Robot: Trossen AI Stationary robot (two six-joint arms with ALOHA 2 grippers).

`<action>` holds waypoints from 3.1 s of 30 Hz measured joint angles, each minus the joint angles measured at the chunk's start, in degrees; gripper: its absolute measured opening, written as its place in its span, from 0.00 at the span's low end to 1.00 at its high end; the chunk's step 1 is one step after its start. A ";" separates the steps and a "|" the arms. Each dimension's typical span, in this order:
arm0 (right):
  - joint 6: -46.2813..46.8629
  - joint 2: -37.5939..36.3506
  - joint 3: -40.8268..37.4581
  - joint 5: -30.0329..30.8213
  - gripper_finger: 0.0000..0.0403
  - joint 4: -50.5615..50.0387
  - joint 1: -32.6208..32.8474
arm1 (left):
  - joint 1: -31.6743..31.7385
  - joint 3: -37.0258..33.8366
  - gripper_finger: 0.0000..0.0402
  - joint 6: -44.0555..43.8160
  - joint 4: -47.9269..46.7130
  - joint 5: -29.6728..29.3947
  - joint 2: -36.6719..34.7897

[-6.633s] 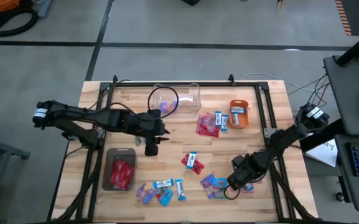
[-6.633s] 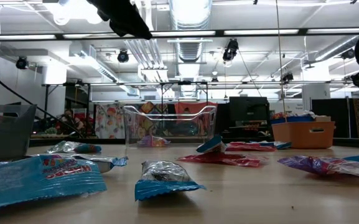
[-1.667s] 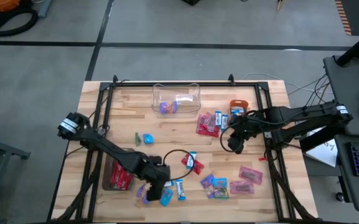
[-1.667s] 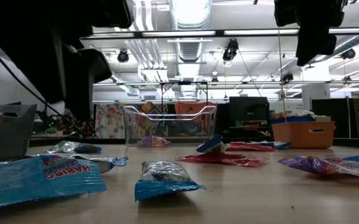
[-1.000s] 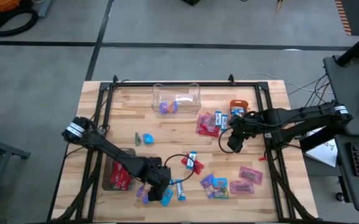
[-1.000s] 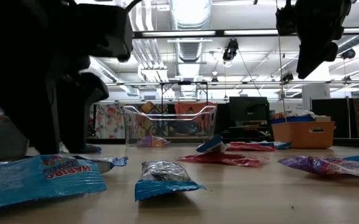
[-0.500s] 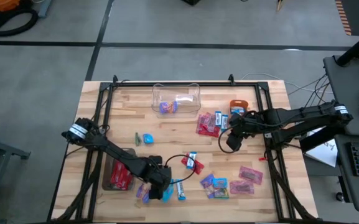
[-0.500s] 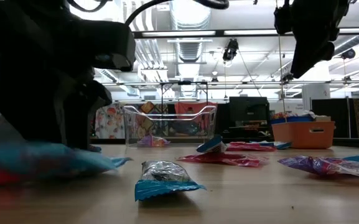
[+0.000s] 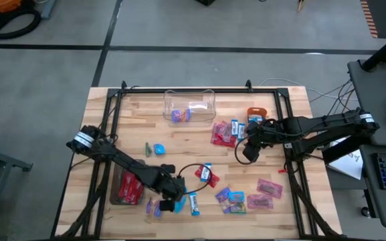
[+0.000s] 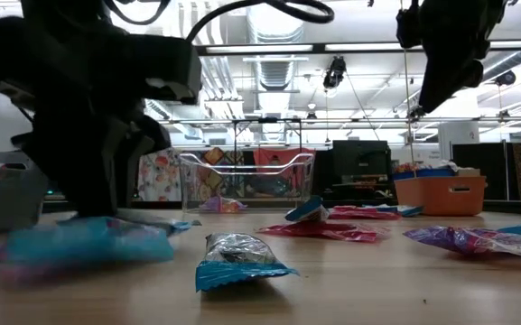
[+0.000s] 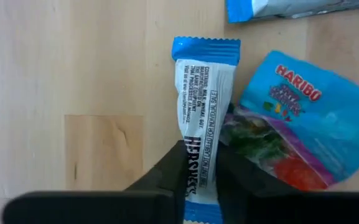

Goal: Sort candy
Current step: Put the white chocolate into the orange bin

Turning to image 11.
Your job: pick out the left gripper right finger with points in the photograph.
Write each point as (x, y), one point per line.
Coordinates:
(291, 208)

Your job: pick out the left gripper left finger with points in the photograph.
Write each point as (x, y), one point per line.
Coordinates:
(104, 208)

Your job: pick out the clear gummy candy bag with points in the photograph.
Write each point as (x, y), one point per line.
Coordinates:
(254, 137)

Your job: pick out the blue Haribo candy bag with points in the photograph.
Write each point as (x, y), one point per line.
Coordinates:
(322, 124)

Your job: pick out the white blue chocolate bar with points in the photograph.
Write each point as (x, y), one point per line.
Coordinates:
(291, 7)
(204, 93)

